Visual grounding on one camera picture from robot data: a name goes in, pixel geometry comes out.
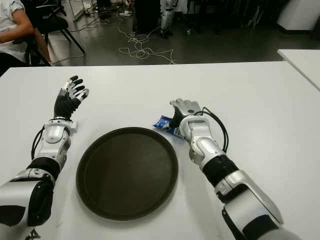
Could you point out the seated person white shirt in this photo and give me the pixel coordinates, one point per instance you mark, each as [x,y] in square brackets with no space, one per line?
[12,22]

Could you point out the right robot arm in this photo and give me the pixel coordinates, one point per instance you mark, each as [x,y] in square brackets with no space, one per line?
[200,130]

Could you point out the blue Oreo packet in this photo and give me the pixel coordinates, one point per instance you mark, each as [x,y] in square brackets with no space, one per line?
[161,122]

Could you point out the white cabinet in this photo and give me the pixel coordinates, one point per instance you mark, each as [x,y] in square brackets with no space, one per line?
[297,15]

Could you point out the white board frame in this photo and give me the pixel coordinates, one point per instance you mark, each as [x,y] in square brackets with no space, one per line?
[76,10]

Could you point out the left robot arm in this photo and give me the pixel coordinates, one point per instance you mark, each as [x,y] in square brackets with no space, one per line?
[53,133]

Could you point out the round brown tray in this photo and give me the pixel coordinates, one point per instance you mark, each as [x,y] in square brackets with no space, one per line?
[127,175]

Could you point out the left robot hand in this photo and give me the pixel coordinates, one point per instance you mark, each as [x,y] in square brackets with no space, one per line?
[64,103]

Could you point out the black chair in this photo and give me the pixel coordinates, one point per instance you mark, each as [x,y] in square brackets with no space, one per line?
[53,22]

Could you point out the silver humanoid robot legs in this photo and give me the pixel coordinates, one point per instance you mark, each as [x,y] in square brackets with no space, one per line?
[167,17]

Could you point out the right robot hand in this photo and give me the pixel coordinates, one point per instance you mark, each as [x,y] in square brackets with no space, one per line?
[187,108]

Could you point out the white side table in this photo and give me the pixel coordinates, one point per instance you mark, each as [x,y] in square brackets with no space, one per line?
[303,62]

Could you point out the black cabinet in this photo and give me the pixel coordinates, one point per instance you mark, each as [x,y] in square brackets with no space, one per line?
[147,15]

